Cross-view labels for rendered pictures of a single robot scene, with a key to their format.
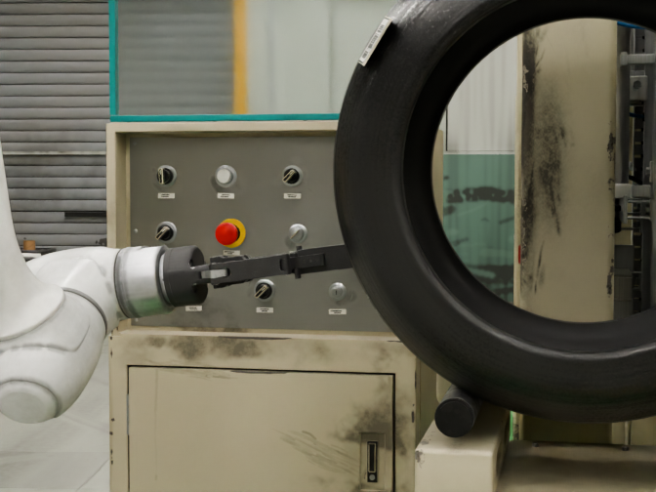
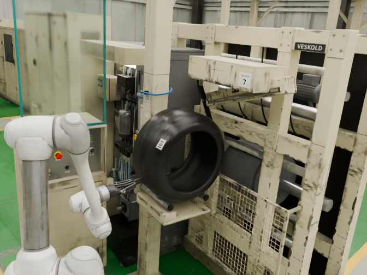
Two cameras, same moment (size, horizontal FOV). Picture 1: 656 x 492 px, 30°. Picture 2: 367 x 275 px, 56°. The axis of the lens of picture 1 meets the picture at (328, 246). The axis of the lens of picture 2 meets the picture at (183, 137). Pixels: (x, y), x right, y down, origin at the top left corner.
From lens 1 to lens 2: 1.45 m
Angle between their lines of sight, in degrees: 49
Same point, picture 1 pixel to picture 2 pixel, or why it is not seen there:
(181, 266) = (113, 191)
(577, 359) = (190, 193)
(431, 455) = (167, 215)
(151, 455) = not seen: hidden behind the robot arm
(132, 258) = (102, 191)
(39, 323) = (106, 217)
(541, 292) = not seen: hidden behind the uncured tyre
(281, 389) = (76, 190)
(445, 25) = (175, 141)
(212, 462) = (59, 211)
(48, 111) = not seen: outside the picture
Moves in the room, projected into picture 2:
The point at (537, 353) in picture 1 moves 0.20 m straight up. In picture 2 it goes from (185, 194) to (188, 163)
